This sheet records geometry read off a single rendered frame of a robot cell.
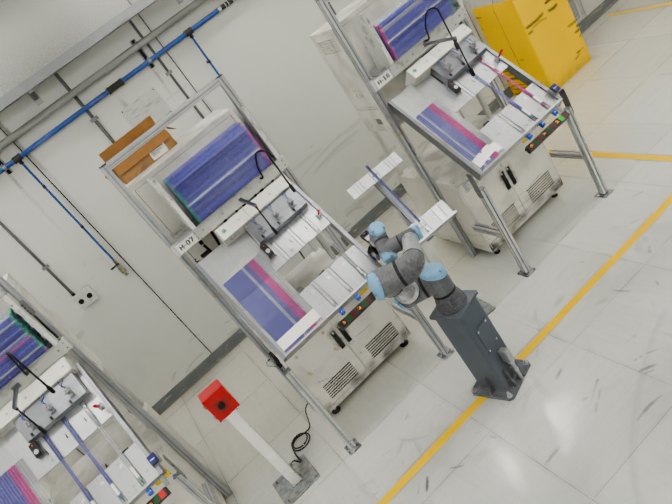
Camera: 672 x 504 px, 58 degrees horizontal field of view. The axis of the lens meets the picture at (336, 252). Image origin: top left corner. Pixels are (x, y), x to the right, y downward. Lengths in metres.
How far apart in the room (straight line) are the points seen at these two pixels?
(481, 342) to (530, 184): 1.45
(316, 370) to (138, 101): 2.33
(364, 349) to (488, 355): 0.88
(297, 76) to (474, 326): 2.78
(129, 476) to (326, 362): 1.19
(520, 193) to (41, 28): 3.29
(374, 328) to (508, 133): 1.35
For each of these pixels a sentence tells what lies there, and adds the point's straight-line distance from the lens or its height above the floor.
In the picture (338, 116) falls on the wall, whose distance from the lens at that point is 5.12.
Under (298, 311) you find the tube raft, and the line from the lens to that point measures 3.08.
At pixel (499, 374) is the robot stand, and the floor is 0.13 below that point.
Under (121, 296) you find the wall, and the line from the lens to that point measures 4.79.
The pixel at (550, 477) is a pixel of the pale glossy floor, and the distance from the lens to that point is 2.83.
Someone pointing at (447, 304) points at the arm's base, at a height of 0.60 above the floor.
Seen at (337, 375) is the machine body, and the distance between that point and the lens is 3.58.
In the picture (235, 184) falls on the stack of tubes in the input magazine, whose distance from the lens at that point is 3.23.
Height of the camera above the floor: 2.22
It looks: 25 degrees down
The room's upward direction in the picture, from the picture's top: 36 degrees counter-clockwise
